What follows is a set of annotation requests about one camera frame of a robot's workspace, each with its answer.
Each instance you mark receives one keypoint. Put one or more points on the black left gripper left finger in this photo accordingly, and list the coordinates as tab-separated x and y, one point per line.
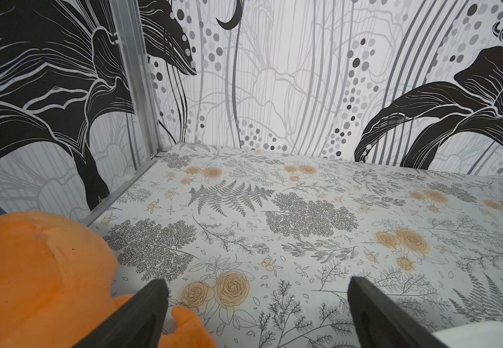
137	323

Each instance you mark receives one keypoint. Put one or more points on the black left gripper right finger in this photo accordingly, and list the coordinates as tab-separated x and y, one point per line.
380	322

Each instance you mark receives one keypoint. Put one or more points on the white rectangular storage box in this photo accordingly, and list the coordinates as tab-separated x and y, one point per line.
482	335

